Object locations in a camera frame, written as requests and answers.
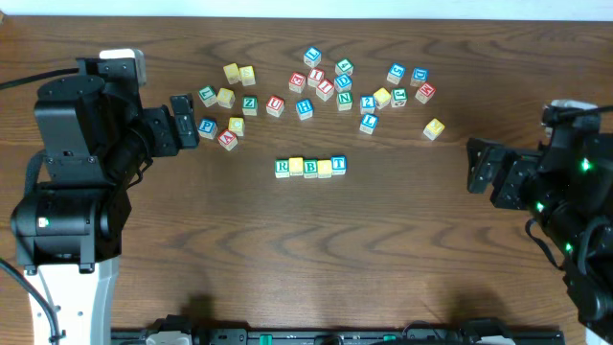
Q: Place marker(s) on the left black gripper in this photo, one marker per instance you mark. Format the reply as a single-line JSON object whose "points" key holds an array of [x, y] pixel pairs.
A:
{"points": [[163, 130]]}

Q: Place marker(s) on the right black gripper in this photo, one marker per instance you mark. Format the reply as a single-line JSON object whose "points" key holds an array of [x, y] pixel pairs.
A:
{"points": [[509, 157]]}

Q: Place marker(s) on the green R block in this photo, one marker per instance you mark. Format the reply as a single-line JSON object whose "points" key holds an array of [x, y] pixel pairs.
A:
{"points": [[282, 168]]}

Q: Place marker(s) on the yellow O block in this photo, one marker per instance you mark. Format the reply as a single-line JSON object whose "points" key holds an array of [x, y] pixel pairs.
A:
{"points": [[296, 166], [324, 168]]}

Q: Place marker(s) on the green B block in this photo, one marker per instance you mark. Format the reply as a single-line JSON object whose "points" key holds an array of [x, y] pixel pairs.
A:
{"points": [[310, 168]]}

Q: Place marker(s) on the blue T block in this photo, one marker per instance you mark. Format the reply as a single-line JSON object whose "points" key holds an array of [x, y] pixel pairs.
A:
{"points": [[338, 164]]}

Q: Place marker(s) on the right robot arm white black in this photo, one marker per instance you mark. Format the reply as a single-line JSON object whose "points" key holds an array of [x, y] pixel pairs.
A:
{"points": [[566, 186]]}

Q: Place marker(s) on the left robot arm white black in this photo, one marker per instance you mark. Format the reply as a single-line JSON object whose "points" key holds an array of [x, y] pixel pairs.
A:
{"points": [[69, 243]]}

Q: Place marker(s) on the blue P block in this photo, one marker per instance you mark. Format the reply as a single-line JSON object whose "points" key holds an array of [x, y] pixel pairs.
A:
{"points": [[207, 129]]}

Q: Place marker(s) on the green L block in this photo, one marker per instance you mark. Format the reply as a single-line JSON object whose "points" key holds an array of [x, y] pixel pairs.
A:
{"points": [[207, 95]]}

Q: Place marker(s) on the red A block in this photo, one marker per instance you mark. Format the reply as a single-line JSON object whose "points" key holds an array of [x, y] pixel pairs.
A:
{"points": [[227, 139]]}

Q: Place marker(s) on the yellow block beside L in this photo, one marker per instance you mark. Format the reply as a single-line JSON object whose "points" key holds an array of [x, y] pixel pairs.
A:
{"points": [[226, 97]]}

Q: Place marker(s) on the yellow C block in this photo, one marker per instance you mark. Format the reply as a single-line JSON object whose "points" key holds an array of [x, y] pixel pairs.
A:
{"points": [[237, 126]]}

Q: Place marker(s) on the yellow block far right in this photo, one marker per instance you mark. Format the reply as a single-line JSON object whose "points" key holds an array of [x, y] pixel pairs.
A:
{"points": [[433, 129]]}

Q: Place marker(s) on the green Z block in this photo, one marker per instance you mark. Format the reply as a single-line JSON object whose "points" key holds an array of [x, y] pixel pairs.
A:
{"points": [[249, 106]]}

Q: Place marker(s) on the yellow block top left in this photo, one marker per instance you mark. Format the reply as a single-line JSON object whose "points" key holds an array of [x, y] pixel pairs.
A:
{"points": [[232, 73]]}

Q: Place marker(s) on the yellow S block top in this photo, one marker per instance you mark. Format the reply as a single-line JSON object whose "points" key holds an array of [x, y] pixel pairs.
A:
{"points": [[247, 75]]}

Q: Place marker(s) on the red U block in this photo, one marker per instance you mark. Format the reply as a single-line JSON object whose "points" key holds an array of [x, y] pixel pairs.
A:
{"points": [[275, 106]]}

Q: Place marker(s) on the red M block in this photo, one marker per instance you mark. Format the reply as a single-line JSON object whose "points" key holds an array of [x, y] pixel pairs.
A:
{"points": [[425, 93]]}

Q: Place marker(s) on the blue D block right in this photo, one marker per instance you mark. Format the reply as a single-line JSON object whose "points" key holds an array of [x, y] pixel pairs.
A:
{"points": [[419, 77]]}

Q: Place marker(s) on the blue d block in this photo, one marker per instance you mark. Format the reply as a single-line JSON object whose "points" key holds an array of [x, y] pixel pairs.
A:
{"points": [[343, 83], [419, 77]]}

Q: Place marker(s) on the green J block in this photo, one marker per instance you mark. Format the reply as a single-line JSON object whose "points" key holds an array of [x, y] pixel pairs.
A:
{"points": [[399, 97]]}

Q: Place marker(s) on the blue H block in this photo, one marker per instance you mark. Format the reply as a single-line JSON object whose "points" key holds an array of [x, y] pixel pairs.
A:
{"points": [[304, 109]]}

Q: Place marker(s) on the red E block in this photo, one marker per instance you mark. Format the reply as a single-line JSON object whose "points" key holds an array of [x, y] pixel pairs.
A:
{"points": [[297, 82]]}

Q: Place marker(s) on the yellow block centre right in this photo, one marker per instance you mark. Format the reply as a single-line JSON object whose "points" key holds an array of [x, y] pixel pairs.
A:
{"points": [[382, 97]]}

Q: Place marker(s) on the blue L block lower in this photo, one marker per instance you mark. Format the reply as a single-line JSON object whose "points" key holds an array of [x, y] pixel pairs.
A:
{"points": [[368, 123]]}

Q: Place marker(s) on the blue l block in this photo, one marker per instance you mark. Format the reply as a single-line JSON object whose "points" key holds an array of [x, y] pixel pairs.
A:
{"points": [[312, 57], [368, 123]]}

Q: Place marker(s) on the blue 5 block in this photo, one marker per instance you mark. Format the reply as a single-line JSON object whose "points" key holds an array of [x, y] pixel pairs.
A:
{"points": [[396, 73]]}

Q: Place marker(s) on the blue 2 block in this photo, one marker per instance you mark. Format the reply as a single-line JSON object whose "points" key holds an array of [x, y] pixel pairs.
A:
{"points": [[367, 104]]}

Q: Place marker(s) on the red I block upper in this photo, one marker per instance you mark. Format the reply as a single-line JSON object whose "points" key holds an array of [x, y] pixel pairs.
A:
{"points": [[315, 77]]}

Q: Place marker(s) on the red i block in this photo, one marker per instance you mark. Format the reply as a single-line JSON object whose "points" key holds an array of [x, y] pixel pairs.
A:
{"points": [[325, 89], [315, 77]]}

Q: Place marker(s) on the red I block lower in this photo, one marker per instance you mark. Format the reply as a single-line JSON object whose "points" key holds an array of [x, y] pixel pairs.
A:
{"points": [[325, 89]]}

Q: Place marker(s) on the blue L block top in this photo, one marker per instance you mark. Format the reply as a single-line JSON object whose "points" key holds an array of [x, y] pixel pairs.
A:
{"points": [[312, 57]]}

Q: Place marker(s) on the green N block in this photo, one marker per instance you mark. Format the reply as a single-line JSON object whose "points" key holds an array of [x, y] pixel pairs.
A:
{"points": [[344, 101]]}

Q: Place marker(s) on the blue D block centre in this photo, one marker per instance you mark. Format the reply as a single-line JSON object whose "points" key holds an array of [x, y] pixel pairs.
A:
{"points": [[343, 83]]}

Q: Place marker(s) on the green 4 block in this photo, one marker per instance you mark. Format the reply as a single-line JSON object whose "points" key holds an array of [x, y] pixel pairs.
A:
{"points": [[344, 67]]}

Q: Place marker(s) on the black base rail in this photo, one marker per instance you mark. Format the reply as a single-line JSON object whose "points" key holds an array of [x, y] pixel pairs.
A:
{"points": [[178, 330]]}

